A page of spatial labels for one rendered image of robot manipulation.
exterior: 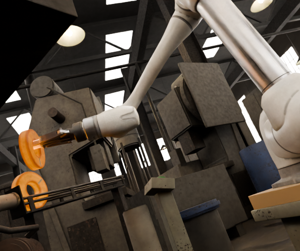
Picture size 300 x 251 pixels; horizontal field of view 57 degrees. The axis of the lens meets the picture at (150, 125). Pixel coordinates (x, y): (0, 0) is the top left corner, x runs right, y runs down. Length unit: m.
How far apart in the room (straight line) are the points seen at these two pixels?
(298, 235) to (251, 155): 2.75
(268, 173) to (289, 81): 2.93
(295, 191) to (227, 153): 3.46
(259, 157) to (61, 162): 2.43
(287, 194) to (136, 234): 0.66
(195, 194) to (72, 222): 1.42
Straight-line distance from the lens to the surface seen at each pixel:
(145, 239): 1.29
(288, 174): 1.02
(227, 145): 4.42
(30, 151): 1.06
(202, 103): 4.05
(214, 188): 3.07
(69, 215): 3.43
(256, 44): 0.91
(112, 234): 3.30
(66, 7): 0.21
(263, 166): 3.72
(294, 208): 0.93
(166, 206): 1.37
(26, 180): 1.21
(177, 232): 1.37
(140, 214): 1.29
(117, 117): 1.03
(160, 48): 1.13
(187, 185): 2.90
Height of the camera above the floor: 0.44
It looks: 18 degrees up
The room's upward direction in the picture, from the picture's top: 21 degrees counter-clockwise
